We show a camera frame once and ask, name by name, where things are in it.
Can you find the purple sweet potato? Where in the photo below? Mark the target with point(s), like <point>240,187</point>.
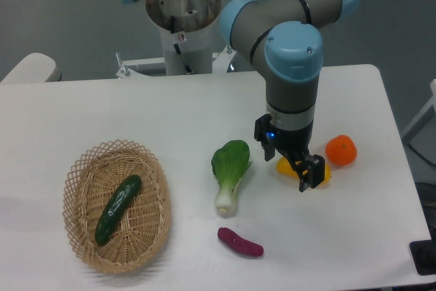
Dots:
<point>238,244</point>

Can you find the woven wicker basket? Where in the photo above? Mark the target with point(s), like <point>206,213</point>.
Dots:
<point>144,227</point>

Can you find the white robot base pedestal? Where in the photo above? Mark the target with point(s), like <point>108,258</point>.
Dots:
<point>185,30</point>

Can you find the orange tangerine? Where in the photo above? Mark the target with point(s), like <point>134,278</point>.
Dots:
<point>341,150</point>

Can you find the green cucumber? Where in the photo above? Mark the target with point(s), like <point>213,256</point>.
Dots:
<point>119,201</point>

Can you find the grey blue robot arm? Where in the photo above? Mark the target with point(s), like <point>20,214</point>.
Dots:
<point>282,42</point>

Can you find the green bok choy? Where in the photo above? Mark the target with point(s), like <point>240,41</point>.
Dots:
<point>229,165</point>

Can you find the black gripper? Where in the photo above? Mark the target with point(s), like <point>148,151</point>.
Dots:
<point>294,145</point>

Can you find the black device at table edge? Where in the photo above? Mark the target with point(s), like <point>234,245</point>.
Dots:
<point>423,254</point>

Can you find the yellow bell pepper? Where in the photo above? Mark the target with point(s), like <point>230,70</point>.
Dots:
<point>283,168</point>

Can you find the white metal base frame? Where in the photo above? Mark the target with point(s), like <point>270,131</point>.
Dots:
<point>226,61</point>

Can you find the white chair armrest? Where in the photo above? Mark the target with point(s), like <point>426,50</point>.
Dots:
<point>34,68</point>

